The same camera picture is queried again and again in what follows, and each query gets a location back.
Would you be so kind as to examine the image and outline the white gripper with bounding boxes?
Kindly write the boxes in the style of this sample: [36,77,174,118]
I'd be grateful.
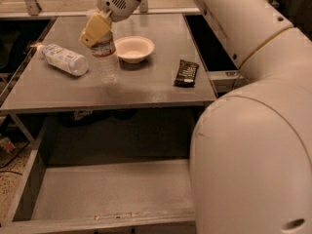
[79,0,141,47]

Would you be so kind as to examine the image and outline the clear water bottle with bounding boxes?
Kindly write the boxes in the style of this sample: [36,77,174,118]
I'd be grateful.
[91,31,118,85]

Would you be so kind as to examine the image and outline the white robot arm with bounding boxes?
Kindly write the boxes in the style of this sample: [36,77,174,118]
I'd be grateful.
[190,0,312,234]

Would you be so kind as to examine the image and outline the white labelled lying bottle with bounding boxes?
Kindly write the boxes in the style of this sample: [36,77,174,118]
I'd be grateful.
[37,44,89,77]

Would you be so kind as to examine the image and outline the grey counter cabinet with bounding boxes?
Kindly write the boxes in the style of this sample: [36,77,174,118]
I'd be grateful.
[1,14,215,114]

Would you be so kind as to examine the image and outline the grey open drawer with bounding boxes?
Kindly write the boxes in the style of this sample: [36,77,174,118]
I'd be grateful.
[1,108,196,234]

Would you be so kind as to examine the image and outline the white paper bowl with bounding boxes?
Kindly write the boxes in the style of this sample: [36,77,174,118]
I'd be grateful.
[115,36,155,63]

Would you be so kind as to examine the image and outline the black snack bar wrapper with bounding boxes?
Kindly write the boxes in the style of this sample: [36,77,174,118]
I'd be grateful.
[174,59,199,88]

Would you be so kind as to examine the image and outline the metal back rail shelf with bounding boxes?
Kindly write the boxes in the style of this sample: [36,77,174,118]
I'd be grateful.
[0,0,198,18]

